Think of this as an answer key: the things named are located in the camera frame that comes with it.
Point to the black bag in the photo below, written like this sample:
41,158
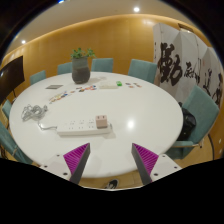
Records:
186,123

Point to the row of colourful stickers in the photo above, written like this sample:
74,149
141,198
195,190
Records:
60,96

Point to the white calligraphy folding screen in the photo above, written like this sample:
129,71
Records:
181,63

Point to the teal chairs group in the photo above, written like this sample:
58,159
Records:
200,113

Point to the ceiling lights group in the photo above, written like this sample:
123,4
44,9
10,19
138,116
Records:
136,9

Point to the white power strip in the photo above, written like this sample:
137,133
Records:
76,129

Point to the grey flat card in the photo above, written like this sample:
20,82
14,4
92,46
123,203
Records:
54,87

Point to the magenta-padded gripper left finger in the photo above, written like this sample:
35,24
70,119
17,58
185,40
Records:
76,158

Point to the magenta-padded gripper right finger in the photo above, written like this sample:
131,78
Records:
146,160

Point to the flat white box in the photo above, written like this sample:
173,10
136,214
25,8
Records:
107,85

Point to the small beige charger block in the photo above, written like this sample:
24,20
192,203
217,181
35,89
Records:
101,122

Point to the black and white shoe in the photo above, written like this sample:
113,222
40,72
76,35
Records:
112,184

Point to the black flat screen monitor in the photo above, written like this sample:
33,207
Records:
11,78

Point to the small green object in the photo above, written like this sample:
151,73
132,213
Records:
119,83

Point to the potted plant in grey vase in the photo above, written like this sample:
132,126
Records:
80,70

